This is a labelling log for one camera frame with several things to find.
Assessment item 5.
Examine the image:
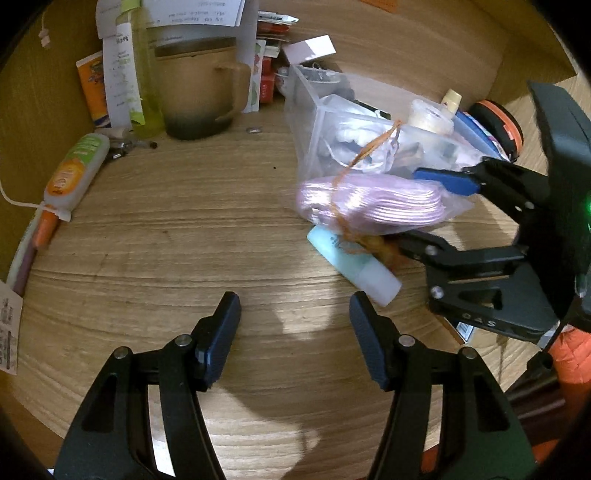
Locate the orange string bundle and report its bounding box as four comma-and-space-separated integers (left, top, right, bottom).
330, 121, 411, 273

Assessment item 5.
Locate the white paper receipt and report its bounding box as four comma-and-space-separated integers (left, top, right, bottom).
143, 0, 247, 26

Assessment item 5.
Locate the wooden desk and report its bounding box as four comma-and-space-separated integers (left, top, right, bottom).
0, 0, 591, 480

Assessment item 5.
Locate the small white cardboard box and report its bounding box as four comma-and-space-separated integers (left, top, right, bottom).
281, 36, 336, 65

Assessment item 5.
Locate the bag of pink cable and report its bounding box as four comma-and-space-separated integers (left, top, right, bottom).
295, 120, 476, 232

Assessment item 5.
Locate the metal binder clip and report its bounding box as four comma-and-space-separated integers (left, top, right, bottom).
302, 65, 338, 84

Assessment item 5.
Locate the green spray bottle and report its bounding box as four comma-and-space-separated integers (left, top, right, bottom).
102, 0, 164, 139

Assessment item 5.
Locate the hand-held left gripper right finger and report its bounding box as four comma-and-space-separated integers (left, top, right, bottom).
348, 292, 539, 480

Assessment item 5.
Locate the white cable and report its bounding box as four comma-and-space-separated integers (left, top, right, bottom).
0, 182, 47, 213

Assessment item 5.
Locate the blue printed zip pouch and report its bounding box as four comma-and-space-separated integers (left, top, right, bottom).
455, 111, 509, 160

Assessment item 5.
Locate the orange-tipped pen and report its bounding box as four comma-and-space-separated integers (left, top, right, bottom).
9, 212, 61, 296

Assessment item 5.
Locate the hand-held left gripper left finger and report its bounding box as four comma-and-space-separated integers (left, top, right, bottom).
53, 291, 243, 480

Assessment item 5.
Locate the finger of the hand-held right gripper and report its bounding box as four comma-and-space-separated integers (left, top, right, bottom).
413, 157, 553, 225
397, 230, 528, 281

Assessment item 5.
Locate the pale blue cream tube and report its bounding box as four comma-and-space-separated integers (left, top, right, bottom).
307, 224, 402, 306

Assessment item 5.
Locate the small orange printed box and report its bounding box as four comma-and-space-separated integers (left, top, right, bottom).
76, 51, 112, 127

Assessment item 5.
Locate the orange cloth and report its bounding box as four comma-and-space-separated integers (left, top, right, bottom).
547, 323, 591, 386

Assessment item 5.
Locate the clear plastic storage box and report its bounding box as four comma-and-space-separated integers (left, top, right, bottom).
283, 64, 513, 185

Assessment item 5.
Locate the brown mug with lid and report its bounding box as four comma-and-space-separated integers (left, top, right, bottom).
154, 37, 252, 140

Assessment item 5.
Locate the black and orange zip case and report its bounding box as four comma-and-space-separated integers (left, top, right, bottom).
468, 99, 525, 160

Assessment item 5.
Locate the white printed paper tag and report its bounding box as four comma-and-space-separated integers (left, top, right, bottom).
0, 281, 24, 376

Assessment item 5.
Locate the orange and green tube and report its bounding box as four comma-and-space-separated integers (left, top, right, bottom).
39, 133, 112, 222

